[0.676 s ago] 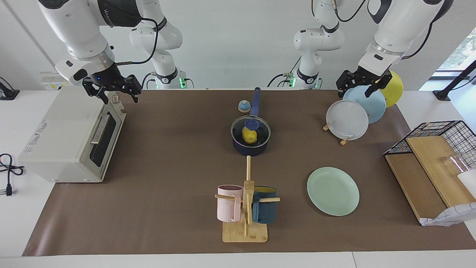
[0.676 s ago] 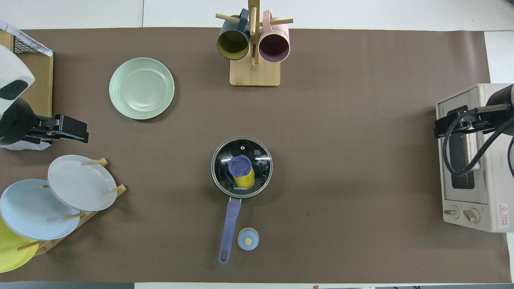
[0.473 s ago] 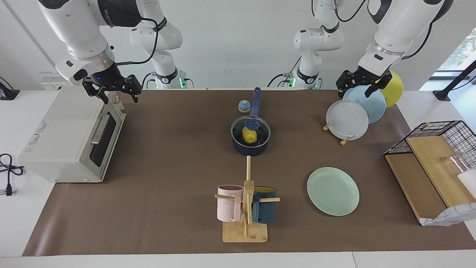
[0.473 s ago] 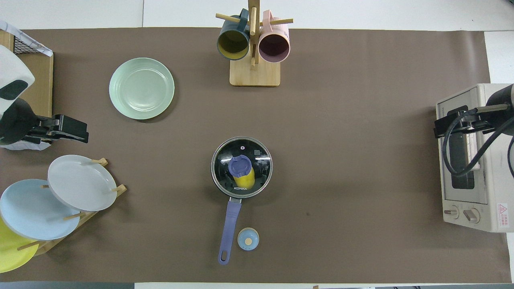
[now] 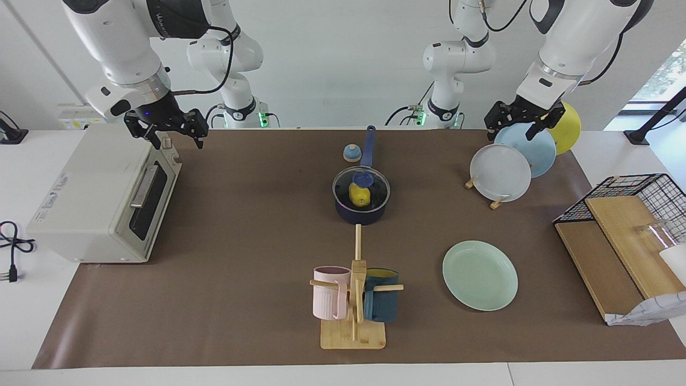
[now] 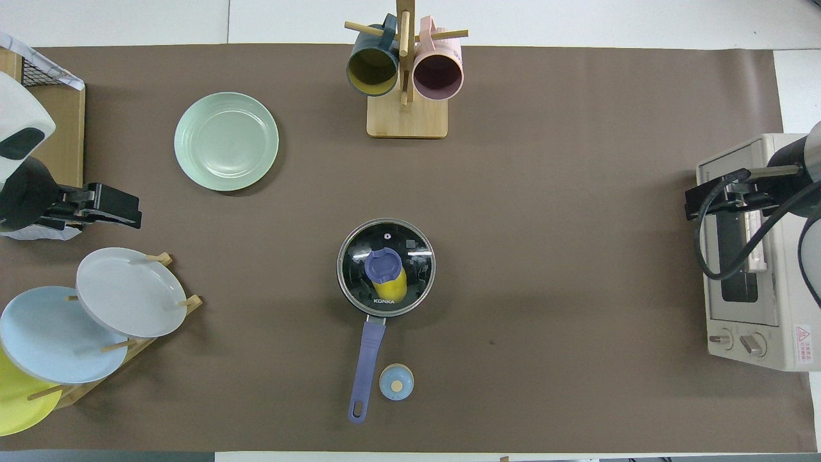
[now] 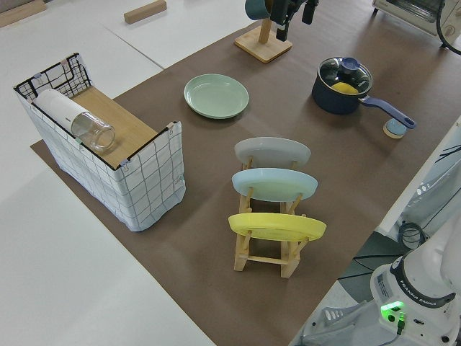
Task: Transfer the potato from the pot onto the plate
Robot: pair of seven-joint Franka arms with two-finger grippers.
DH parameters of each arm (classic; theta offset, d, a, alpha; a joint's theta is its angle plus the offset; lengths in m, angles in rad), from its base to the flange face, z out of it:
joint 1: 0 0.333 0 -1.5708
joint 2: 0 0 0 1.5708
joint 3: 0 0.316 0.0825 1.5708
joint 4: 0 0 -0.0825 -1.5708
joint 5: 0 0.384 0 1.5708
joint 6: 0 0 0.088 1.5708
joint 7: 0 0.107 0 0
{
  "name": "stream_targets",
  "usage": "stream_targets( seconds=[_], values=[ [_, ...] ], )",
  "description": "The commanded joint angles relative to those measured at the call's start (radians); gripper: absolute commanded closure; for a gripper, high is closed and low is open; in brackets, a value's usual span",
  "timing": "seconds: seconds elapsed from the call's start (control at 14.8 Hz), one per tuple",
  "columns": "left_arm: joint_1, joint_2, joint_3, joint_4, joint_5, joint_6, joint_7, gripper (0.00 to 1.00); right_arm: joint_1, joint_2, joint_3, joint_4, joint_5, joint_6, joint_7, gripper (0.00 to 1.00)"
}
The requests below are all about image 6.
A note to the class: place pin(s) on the pink ribbed mug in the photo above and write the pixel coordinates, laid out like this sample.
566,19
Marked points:
438,76

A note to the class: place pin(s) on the glass lid with purple knob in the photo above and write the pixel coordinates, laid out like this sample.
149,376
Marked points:
383,264

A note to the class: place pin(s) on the wooden plate rack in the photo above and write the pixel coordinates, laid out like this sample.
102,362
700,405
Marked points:
80,390

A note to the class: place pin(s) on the beige toaster oven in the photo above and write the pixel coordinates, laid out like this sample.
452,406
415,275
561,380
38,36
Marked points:
744,316

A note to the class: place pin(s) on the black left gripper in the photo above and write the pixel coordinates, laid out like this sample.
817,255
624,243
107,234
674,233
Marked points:
74,202

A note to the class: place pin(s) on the light blue plate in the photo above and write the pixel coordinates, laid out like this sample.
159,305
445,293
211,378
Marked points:
51,340

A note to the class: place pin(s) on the grey plate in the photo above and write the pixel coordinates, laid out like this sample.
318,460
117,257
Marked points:
128,292

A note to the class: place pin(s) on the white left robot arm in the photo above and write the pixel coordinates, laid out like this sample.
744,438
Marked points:
19,109

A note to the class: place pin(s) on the brown table mat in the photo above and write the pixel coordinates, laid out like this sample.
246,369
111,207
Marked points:
545,256

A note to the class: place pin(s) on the white crumpled paper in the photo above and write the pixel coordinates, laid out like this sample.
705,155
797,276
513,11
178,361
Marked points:
51,234

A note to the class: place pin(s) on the pale green plate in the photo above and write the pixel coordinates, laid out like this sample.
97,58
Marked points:
226,141

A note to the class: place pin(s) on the yellow plate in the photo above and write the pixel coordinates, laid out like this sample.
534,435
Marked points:
19,404

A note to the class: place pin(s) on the dark teal mug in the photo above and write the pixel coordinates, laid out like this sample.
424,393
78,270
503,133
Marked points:
372,67

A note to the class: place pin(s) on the wooden mug tree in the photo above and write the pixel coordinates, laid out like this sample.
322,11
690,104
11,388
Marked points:
406,119

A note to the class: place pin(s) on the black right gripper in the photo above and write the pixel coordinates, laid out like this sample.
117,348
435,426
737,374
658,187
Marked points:
750,196

